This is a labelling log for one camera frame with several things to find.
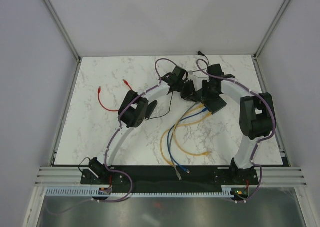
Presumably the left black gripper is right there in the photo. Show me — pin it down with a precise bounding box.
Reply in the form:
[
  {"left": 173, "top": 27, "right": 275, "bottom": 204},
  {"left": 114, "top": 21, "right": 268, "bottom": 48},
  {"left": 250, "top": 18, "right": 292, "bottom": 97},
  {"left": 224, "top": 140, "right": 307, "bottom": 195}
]
[{"left": 175, "top": 81, "right": 200, "bottom": 104}]

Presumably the black network switch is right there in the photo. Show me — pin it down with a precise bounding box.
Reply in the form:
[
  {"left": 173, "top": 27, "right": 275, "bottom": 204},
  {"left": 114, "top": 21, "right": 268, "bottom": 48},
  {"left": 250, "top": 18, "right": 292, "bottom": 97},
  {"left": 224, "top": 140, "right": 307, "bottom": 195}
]
[{"left": 196, "top": 88, "right": 227, "bottom": 115}]

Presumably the red ethernet cable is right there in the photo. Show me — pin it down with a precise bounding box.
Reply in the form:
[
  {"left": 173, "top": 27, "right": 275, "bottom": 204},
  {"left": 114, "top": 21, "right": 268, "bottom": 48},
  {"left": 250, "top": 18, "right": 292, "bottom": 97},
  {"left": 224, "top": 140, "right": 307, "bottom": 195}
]
[{"left": 96, "top": 78, "right": 133, "bottom": 112}]

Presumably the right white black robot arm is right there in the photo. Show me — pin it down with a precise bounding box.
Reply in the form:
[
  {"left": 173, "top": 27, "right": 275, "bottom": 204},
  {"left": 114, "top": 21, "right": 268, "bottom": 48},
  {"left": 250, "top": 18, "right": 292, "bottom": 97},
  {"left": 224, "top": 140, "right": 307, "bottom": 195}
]
[{"left": 202, "top": 64, "right": 277, "bottom": 184}]

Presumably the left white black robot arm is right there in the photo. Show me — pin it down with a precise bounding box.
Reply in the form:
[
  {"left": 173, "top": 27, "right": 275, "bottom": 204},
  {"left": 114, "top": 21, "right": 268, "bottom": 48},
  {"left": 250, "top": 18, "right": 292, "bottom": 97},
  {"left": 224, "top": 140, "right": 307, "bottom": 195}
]
[{"left": 80, "top": 66, "right": 203, "bottom": 185}]

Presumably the black power adapter brick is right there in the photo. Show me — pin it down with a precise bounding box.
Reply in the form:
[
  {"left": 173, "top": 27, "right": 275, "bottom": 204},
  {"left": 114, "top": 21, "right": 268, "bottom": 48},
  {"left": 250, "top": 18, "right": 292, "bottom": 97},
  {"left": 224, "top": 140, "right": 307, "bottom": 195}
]
[{"left": 145, "top": 100, "right": 158, "bottom": 120}]

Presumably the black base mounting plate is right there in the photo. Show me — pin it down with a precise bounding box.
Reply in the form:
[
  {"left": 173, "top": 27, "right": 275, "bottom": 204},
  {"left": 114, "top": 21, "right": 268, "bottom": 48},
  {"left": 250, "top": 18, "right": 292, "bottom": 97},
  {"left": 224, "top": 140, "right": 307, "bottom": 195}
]
[{"left": 80, "top": 164, "right": 259, "bottom": 194}]

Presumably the long yellow ethernet cable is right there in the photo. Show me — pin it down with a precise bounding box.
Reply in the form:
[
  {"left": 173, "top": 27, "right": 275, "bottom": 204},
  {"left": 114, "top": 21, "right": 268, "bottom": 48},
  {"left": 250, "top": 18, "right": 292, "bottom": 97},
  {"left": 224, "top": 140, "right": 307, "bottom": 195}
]
[{"left": 159, "top": 113, "right": 213, "bottom": 167}]

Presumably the thin black power cord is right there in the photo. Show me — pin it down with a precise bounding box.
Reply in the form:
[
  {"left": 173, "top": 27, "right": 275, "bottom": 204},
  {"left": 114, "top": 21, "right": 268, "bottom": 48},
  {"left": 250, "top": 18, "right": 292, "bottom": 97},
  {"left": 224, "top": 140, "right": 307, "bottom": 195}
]
[{"left": 144, "top": 50, "right": 213, "bottom": 122}]

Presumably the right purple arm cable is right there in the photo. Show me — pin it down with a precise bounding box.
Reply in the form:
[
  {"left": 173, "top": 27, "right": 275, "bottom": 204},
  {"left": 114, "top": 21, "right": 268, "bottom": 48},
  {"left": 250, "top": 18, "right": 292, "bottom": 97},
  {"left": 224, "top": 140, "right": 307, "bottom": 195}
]
[{"left": 196, "top": 59, "right": 277, "bottom": 205}]

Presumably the blue ethernet cable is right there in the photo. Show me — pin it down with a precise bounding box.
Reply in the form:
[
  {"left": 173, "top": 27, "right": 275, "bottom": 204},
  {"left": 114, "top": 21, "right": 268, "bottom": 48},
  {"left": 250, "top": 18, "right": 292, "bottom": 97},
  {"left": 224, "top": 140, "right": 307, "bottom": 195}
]
[{"left": 166, "top": 107, "right": 191, "bottom": 173}]

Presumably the short yellow ethernet cable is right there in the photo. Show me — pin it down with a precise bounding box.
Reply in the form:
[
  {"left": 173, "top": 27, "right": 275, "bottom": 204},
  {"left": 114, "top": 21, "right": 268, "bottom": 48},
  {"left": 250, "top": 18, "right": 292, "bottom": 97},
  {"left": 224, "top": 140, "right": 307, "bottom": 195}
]
[{"left": 172, "top": 105, "right": 213, "bottom": 157}]

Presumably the right aluminium corner post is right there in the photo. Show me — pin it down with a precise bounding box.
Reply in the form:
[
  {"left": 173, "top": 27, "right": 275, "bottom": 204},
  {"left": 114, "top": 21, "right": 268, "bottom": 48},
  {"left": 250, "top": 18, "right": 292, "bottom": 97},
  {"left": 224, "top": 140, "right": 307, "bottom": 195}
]
[{"left": 252, "top": 0, "right": 292, "bottom": 61}]

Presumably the aluminium corner post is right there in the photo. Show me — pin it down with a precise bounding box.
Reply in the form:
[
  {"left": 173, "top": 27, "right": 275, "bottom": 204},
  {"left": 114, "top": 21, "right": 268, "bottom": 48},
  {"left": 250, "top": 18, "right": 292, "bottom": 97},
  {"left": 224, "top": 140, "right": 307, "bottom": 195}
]
[
  {"left": 34, "top": 0, "right": 83, "bottom": 62},
  {"left": 252, "top": 0, "right": 292, "bottom": 61}
]

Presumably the white slotted cable duct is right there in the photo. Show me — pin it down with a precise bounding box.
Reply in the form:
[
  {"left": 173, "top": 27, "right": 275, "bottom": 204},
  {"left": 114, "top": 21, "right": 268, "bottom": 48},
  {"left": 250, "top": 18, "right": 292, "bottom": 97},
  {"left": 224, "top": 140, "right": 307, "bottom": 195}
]
[{"left": 45, "top": 186, "right": 234, "bottom": 198}]

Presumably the aluminium frame rail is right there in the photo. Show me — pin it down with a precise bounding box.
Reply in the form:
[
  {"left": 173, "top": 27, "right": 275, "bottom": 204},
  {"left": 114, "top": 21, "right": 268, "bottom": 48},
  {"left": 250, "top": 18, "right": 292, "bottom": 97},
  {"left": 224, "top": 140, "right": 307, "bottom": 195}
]
[{"left": 35, "top": 166, "right": 307, "bottom": 188}]

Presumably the left aluminium corner post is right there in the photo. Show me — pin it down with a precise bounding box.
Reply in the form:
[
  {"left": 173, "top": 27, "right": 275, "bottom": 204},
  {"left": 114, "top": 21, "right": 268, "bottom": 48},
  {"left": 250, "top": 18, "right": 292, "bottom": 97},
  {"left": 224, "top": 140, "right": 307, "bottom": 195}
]
[{"left": 34, "top": 0, "right": 83, "bottom": 62}]

